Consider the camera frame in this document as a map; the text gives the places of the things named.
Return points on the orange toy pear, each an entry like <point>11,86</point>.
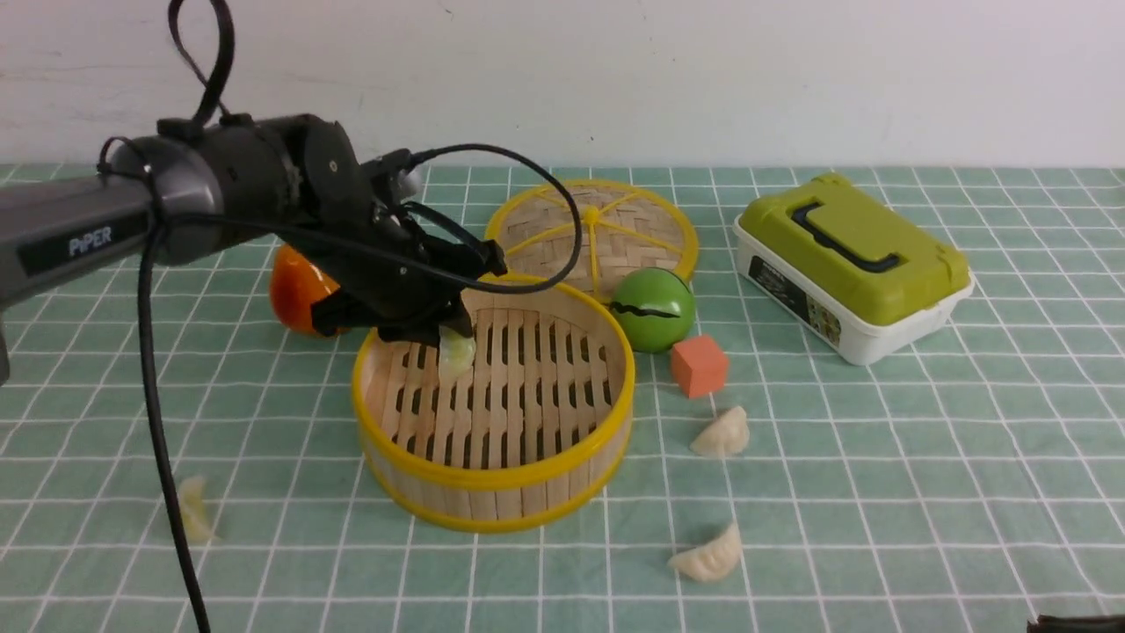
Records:
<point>295,285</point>

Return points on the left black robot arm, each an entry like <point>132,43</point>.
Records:
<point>221,187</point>

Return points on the green toy ball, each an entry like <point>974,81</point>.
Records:
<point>655,308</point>

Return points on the pale green dumpling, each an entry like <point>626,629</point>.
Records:
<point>456,355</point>

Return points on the bamboo steamer lid yellow rim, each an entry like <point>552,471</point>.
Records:
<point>625,228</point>

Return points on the green lid white storage box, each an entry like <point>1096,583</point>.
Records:
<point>864,279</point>

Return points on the bamboo steamer tray yellow rim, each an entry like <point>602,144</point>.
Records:
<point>534,429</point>

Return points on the green checkered tablecloth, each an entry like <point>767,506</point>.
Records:
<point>964,484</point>

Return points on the orange cube block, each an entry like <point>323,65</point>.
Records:
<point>699,366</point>

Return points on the white dumpling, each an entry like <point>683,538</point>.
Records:
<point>728,435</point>
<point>198,527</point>
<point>713,561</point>

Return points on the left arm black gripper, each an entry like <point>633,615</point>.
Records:
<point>401,269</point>

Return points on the white dumpling front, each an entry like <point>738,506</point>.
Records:
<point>713,561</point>

